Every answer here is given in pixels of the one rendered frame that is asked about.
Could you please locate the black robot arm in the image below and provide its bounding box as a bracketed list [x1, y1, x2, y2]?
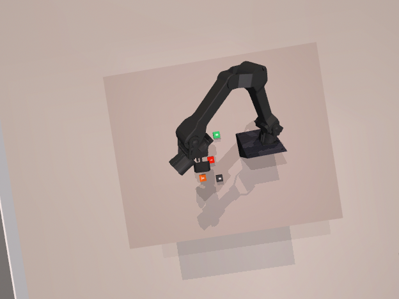
[169, 61, 283, 175]

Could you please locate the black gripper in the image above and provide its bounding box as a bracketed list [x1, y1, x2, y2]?
[194, 151, 210, 173]

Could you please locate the red block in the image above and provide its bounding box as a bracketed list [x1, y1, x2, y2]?
[207, 156, 215, 164]

